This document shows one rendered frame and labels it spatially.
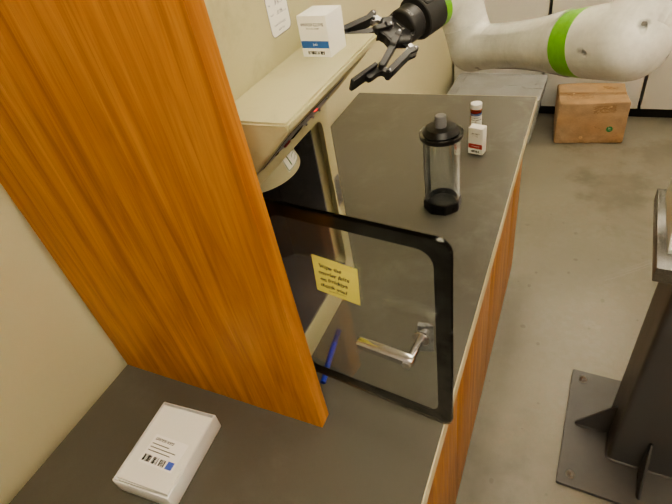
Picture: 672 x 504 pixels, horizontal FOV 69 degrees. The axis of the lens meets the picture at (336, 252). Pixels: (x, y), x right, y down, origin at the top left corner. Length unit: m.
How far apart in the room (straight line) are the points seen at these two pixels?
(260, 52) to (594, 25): 0.53
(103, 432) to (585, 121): 3.18
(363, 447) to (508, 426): 1.18
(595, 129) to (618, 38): 2.70
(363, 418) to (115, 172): 0.60
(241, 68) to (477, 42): 0.63
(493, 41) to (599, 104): 2.41
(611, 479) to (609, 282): 0.97
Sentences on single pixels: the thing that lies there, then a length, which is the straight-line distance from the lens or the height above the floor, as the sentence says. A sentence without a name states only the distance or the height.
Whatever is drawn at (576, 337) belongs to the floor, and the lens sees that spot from 2.35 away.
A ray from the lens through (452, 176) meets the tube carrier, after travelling 1.31.
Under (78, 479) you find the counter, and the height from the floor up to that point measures 0.94.
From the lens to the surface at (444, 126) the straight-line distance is 1.27.
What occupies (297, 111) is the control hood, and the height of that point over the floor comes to 1.51.
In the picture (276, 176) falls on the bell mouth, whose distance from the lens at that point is 0.87.
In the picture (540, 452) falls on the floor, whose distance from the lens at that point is 2.01.
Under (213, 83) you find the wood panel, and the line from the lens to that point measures 0.54.
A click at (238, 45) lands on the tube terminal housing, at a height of 1.57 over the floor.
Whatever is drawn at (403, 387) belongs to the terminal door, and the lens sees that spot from 0.85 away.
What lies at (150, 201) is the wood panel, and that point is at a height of 1.43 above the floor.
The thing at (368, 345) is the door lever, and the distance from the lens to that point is 0.71.
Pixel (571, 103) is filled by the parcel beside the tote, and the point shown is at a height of 0.28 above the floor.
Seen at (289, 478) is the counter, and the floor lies 0.94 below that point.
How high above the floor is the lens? 1.76
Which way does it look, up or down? 40 degrees down
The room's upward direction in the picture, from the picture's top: 12 degrees counter-clockwise
